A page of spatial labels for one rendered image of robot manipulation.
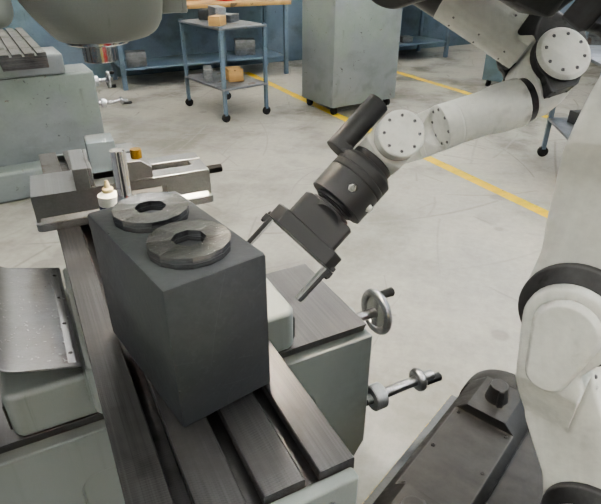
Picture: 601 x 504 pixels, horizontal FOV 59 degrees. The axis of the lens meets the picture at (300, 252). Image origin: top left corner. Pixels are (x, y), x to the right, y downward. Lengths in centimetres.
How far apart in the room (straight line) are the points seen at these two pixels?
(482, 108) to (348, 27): 451
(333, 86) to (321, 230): 458
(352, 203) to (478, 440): 60
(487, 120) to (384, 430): 131
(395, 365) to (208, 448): 160
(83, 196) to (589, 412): 93
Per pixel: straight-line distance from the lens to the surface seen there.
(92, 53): 84
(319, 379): 111
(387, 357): 219
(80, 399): 94
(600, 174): 68
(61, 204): 112
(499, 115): 83
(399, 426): 194
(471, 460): 111
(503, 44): 89
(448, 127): 80
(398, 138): 74
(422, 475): 107
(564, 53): 86
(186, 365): 58
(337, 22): 521
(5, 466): 100
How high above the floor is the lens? 142
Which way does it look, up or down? 30 degrees down
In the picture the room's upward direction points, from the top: straight up
